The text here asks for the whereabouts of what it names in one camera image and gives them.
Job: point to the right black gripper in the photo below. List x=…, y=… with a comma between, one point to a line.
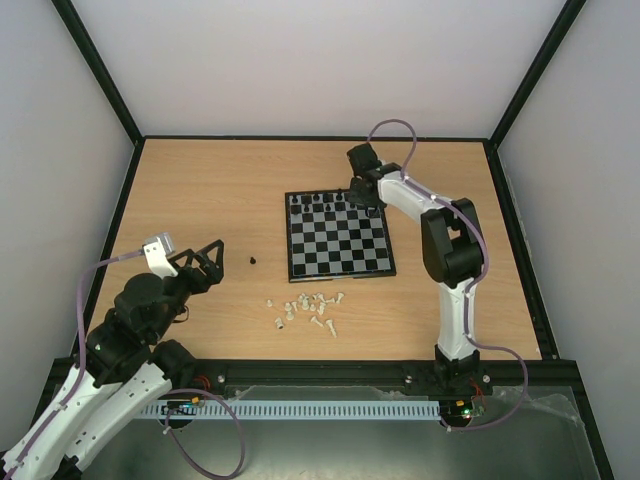
x=360, y=187

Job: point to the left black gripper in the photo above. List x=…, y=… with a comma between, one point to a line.
x=215, y=273

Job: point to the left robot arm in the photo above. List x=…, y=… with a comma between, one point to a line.
x=122, y=365

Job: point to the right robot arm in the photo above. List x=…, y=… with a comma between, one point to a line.
x=453, y=253

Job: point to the black grey chessboard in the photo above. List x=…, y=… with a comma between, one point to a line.
x=353, y=243

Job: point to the clear plastic sheet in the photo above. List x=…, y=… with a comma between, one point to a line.
x=507, y=403

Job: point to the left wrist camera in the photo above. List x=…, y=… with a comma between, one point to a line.
x=157, y=249

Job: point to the light blue cable duct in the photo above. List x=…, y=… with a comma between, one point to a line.
x=421, y=410

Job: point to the black aluminium frame rail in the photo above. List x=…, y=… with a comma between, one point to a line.
x=413, y=377

